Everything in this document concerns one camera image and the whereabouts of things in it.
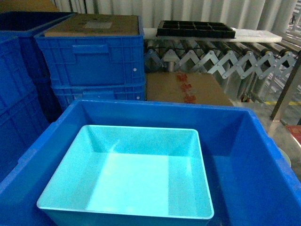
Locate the turquoise plastic bin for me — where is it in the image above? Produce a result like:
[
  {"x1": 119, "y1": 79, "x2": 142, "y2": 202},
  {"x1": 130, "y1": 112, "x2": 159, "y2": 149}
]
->
[{"x1": 37, "y1": 125, "x2": 214, "y2": 226}]

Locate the blue crate left stack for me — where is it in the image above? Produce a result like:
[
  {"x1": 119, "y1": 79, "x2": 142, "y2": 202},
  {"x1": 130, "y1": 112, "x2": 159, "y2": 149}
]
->
[{"x1": 0, "y1": 35, "x2": 51, "y2": 183}]

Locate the brown cardboard box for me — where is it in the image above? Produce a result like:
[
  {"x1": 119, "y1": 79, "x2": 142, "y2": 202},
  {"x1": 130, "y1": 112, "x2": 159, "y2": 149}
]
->
[{"x1": 146, "y1": 72, "x2": 233, "y2": 106}]

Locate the blue crate with cardboard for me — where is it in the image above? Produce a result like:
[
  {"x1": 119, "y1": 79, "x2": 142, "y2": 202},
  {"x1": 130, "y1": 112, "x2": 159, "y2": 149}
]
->
[{"x1": 34, "y1": 16, "x2": 145, "y2": 86}]

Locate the blue crate under cardboard crate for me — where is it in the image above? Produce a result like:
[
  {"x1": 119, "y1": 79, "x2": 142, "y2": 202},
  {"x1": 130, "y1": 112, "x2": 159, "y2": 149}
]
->
[{"x1": 52, "y1": 81, "x2": 145, "y2": 111}]

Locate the black compartment tray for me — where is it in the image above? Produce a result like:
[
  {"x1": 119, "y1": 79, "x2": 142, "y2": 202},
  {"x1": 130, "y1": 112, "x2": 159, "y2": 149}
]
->
[{"x1": 156, "y1": 20, "x2": 236, "y2": 39}]

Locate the expandable roller conveyor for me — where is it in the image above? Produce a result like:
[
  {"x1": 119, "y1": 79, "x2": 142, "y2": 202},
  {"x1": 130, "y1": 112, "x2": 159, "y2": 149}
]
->
[{"x1": 144, "y1": 35, "x2": 301, "y2": 105}]

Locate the brown cardboard sheet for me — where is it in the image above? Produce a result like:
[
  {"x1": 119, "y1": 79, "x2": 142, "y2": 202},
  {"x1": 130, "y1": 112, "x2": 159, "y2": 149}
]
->
[{"x1": 44, "y1": 14, "x2": 139, "y2": 37}]

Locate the white foam board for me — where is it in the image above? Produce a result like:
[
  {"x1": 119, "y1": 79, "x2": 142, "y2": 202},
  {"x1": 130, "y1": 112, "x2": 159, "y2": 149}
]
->
[{"x1": 143, "y1": 28, "x2": 282, "y2": 43}]

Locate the large blue crate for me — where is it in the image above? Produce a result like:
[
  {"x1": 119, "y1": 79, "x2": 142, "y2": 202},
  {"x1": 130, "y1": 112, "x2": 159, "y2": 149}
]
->
[{"x1": 0, "y1": 99, "x2": 301, "y2": 226}]

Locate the dark blue crate far left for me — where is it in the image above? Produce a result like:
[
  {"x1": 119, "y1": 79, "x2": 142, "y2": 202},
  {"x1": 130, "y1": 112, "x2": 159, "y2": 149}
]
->
[{"x1": 0, "y1": 11, "x2": 74, "y2": 122}]

